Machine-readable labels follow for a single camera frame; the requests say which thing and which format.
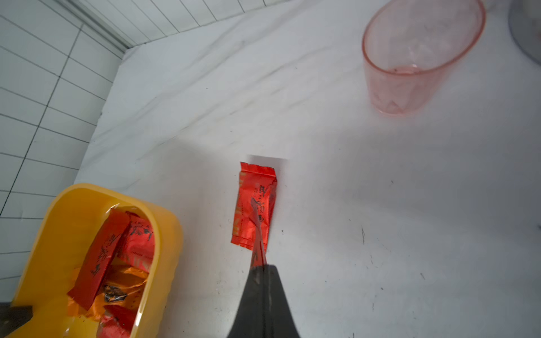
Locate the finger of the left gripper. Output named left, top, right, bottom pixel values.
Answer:
left=0, top=303, right=33, bottom=337

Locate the metal cup drying rack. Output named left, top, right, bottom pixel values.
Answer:
left=508, top=0, right=540, bottom=65

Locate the yellow plastic storage box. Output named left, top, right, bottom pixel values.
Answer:
left=10, top=183, right=183, bottom=337

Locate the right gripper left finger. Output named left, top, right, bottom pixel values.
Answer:
left=228, top=266, right=265, bottom=338

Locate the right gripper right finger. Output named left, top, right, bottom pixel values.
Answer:
left=263, top=265, right=300, bottom=338

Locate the pink transparent plastic cup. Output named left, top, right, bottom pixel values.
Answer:
left=362, top=1, right=486, bottom=114

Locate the red tea bag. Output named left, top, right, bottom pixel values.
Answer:
left=67, top=209, right=130, bottom=310
left=97, top=305, right=137, bottom=338
left=231, top=162, right=278, bottom=269
left=117, top=211, right=155, bottom=273

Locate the orange tea bag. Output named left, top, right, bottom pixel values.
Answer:
left=66, top=263, right=149, bottom=322

